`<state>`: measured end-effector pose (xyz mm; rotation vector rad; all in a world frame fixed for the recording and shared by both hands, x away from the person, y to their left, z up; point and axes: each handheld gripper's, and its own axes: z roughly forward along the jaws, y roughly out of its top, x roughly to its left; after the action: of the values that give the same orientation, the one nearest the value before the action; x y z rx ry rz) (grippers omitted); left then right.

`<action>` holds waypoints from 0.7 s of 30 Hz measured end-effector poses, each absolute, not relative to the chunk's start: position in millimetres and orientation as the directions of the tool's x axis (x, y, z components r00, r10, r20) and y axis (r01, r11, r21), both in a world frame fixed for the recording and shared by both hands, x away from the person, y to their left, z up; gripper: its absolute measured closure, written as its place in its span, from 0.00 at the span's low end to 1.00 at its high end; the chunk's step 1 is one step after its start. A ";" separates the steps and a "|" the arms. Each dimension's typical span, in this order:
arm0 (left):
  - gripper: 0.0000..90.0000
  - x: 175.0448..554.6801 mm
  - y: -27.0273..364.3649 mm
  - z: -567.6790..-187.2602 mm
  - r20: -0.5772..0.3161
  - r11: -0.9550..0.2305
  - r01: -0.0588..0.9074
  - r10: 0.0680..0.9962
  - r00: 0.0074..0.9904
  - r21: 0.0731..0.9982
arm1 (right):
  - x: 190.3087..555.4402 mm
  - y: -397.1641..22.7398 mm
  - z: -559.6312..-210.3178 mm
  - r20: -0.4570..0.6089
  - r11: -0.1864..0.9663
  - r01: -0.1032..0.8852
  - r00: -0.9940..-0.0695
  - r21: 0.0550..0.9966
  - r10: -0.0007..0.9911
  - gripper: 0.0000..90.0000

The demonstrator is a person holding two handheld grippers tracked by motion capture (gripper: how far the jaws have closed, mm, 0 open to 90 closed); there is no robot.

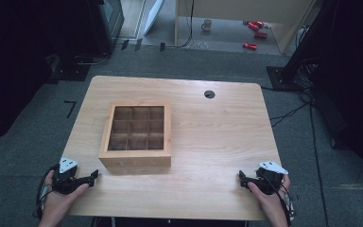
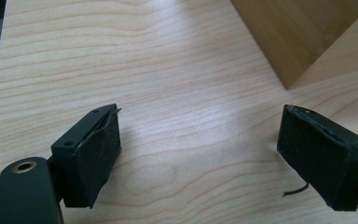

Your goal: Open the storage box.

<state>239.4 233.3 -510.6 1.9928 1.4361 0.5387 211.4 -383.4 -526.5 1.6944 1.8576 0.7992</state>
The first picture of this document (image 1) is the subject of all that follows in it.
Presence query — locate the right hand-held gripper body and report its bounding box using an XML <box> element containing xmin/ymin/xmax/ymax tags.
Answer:
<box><xmin>254</xmin><ymin>160</ymin><xmax>289</xmax><ymax>196</ymax></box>

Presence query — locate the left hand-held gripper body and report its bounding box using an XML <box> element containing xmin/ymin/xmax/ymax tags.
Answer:
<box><xmin>51</xmin><ymin>156</ymin><xmax>91</xmax><ymax>195</ymax></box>

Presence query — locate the person's left hand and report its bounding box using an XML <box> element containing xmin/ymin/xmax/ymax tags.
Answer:
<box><xmin>38</xmin><ymin>169</ymin><xmax>90</xmax><ymax>227</ymax></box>

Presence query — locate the person's right hand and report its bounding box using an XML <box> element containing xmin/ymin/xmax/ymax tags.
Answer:
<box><xmin>247</xmin><ymin>174</ymin><xmax>292</xmax><ymax>227</ymax></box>

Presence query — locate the wooden compartment box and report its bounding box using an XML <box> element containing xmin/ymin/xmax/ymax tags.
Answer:
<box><xmin>97</xmin><ymin>101</ymin><xmax>172</xmax><ymax>173</ymax></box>

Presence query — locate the black tape corner mark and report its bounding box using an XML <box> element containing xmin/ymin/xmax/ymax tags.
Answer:
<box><xmin>63</xmin><ymin>99</ymin><xmax>77</xmax><ymax>119</ymax></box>

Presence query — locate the black stand base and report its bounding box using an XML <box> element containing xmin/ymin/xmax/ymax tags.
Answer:
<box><xmin>266</xmin><ymin>65</ymin><xmax>301</xmax><ymax>93</ymax></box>
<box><xmin>45</xmin><ymin>53</ymin><xmax>92</xmax><ymax>84</ymax></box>

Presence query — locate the dark monitor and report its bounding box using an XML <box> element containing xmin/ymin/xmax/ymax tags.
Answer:
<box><xmin>88</xmin><ymin>0</ymin><xmax>126</xmax><ymax>55</ymax></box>

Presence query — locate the grey mug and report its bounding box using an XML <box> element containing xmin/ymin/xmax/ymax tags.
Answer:
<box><xmin>200</xmin><ymin>19</ymin><xmax>213</xmax><ymax>32</ymax></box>

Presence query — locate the white board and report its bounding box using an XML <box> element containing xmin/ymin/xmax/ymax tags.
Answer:
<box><xmin>143</xmin><ymin>0</ymin><xmax>164</xmax><ymax>36</ymax></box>

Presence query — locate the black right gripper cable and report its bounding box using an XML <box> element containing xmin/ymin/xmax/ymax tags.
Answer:
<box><xmin>261</xmin><ymin>174</ymin><xmax>297</xmax><ymax>227</ymax></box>

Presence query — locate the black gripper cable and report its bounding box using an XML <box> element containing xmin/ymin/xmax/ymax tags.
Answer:
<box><xmin>261</xmin><ymin>174</ymin><xmax>297</xmax><ymax>227</ymax></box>
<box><xmin>32</xmin><ymin>163</ymin><xmax>61</xmax><ymax>220</ymax></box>

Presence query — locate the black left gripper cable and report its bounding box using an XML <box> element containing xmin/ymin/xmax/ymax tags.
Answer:
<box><xmin>32</xmin><ymin>163</ymin><xmax>61</xmax><ymax>220</ymax></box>

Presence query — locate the long black floor cable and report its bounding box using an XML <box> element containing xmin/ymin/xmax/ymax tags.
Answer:
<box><xmin>308</xmin><ymin>103</ymin><xmax>330</xmax><ymax>227</ymax></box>

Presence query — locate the black hanging cable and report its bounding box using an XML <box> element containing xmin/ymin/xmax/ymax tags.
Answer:
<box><xmin>164</xmin><ymin>0</ymin><xmax>195</xmax><ymax>49</ymax></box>

